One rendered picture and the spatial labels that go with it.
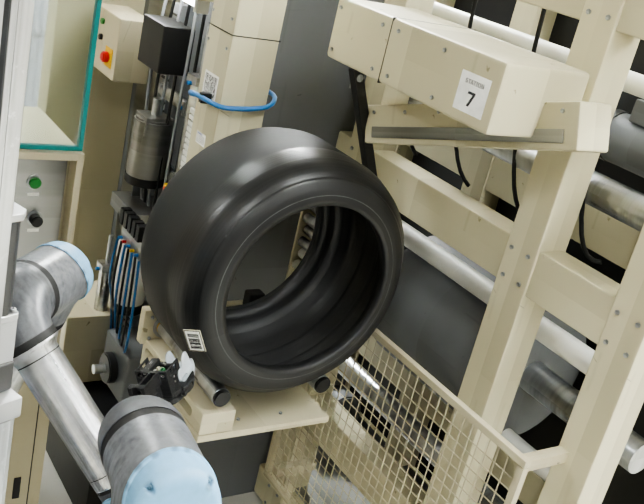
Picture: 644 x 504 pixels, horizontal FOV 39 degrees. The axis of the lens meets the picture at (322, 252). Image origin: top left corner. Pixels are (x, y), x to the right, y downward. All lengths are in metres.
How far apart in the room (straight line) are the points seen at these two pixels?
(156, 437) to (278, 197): 0.85
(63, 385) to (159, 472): 0.47
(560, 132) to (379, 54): 0.48
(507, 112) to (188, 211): 0.69
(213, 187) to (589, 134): 0.77
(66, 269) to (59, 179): 0.85
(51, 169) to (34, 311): 0.94
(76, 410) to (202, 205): 0.57
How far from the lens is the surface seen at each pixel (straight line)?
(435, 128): 2.14
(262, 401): 2.30
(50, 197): 2.43
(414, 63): 2.01
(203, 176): 1.96
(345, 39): 2.22
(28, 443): 2.74
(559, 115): 1.88
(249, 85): 2.21
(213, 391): 2.09
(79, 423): 1.52
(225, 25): 2.20
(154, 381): 1.78
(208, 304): 1.89
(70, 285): 1.59
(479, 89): 1.85
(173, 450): 1.10
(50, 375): 1.51
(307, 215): 2.58
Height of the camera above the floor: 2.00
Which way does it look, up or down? 21 degrees down
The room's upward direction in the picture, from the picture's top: 14 degrees clockwise
